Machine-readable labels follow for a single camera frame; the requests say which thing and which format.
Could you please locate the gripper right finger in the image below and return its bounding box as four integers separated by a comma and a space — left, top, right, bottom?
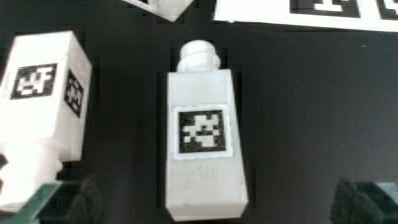
330, 178, 398, 224

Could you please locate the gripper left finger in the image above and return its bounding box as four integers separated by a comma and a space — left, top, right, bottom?
0, 176, 104, 224

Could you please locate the white table leg front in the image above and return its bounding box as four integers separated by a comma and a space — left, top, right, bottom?
165, 40, 248, 222

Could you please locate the white table leg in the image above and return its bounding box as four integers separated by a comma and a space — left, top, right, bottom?
165, 40, 248, 222
122, 0, 193, 22

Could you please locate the white table leg left edge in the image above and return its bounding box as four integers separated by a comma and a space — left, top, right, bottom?
0, 31, 92, 211

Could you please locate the white marker sheet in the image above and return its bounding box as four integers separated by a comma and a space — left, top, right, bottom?
213, 0, 398, 33

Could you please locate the white table leg far left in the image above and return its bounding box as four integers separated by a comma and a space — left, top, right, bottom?
122, 0, 193, 22

